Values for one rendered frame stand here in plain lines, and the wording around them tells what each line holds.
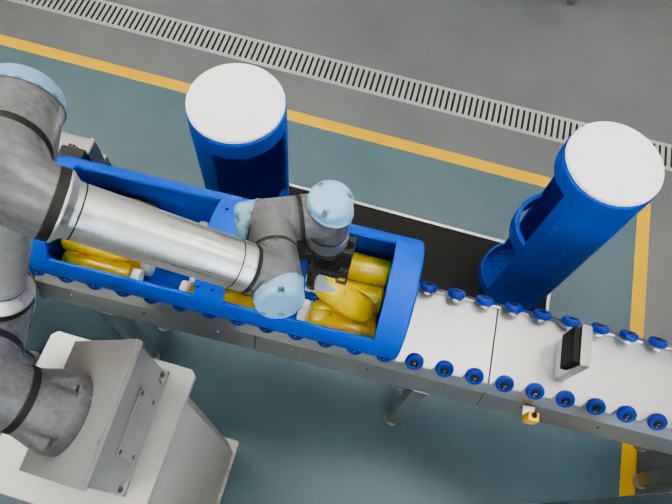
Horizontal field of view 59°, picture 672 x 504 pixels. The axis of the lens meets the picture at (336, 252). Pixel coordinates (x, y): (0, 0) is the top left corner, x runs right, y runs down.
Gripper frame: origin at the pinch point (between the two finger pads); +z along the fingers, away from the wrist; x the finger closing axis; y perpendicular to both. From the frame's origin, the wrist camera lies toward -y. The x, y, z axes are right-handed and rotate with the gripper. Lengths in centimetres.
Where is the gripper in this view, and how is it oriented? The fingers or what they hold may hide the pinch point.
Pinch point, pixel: (314, 277)
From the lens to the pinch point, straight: 126.8
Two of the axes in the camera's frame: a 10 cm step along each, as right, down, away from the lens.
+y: 9.7, 2.3, -0.5
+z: -0.5, 4.1, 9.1
